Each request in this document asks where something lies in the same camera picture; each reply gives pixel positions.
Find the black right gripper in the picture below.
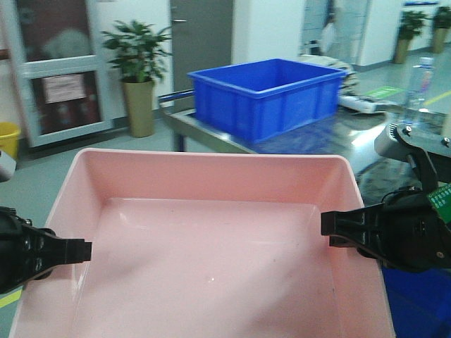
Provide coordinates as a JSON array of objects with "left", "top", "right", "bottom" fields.
[{"left": 321, "top": 186, "right": 450, "bottom": 272}]

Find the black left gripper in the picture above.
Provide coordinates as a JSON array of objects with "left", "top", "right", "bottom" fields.
[{"left": 1, "top": 206, "right": 92, "bottom": 294}]

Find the pink plastic bin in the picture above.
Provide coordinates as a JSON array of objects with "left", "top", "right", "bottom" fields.
[{"left": 11, "top": 149, "right": 395, "bottom": 337}]

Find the yellow waste bin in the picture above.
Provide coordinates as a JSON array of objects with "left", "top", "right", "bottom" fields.
[{"left": 0, "top": 122, "right": 21, "bottom": 160}]

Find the green circuit board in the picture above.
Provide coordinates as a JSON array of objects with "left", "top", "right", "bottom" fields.
[{"left": 427, "top": 183, "right": 451, "bottom": 224}]

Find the stainless steel table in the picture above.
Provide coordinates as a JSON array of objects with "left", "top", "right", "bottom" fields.
[{"left": 158, "top": 90, "right": 397, "bottom": 173}]

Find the white power strip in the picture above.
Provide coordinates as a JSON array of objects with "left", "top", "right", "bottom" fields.
[{"left": 338, "top": 95, "right": 401, "bottom": 114}]

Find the clear water bottle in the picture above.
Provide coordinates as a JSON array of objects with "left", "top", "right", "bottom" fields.
[{"left": 402, "top": 56, "right": 434, "bottom": 125}]

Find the blue plastic crate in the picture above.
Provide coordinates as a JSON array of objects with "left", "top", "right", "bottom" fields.
[{"left": 188, "top": 58, "right": 347, "bottom": 143}]

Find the glass door cabinet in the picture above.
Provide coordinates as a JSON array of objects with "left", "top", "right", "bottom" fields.
[{"left": 1, "top": 1, "right": 113, "bottom": 147}]

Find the potted plant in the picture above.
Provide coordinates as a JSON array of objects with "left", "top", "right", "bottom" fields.
[
  {"left": 393, "top": 11, "right": 429, "bottom": 64},
  {"left": 431, "top": 6, "right": 450, "bottom": 54}
]

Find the potted plant tan pot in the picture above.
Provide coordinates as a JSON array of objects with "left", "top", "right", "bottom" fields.
[{"left": 101, "top": 20, "right": 171, "bottom": 138}]

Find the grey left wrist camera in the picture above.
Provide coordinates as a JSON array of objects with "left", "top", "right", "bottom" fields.
[{"left": 0, "top": 150, "right": 16, "bottom": 182}]

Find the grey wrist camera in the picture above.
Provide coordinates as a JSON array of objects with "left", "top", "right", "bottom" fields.
[
  {"left": 0, "top": 150, "right": 16, "bottom": 182},
  {"left": 374, "top": 123, "right": 450, "bottom": 161}
]

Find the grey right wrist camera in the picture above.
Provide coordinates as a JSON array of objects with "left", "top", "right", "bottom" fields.
[{"left": 374, "top": 123, "right": 450, "bottom": 161}]

